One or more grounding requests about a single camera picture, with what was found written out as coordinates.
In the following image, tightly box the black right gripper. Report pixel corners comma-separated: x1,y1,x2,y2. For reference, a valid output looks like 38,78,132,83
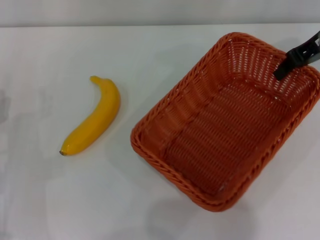
273,30,320,81

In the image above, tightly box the orange woven plastic basket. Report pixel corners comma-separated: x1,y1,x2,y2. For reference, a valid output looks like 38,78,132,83
130,31,320,212

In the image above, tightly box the yellow banana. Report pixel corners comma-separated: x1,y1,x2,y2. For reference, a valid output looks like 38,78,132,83
59,75,122,157

